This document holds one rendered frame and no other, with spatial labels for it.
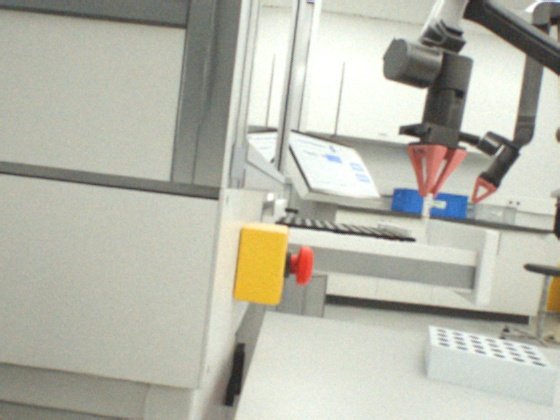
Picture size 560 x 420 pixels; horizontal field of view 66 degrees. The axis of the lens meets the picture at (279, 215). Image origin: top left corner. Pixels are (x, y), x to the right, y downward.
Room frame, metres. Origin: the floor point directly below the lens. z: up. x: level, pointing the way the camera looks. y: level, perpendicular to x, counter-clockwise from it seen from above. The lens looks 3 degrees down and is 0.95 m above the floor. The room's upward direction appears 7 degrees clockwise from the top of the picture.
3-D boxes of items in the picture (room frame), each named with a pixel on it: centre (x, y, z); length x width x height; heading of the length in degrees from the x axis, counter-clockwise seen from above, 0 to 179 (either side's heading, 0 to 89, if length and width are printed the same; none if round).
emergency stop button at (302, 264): (0.44, -0.02, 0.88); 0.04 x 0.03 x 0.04; 178
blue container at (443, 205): (4.17, -1.40, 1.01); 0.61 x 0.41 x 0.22; 93
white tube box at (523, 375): (0.50, -0.26, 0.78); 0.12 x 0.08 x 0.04; 73
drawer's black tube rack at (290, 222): (0.76, -0.11, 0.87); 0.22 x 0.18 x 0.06; 88
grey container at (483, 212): (4.29, -2.05, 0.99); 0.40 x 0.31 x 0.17; 93
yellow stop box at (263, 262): (0.44, 0.01, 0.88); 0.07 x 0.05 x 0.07; 178
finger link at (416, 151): (0.65, -0.22, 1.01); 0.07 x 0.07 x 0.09; 19
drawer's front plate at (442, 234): (0.76, -0.31, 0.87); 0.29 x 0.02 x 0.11; 178
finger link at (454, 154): (0.65, -0.21, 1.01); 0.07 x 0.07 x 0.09; 19
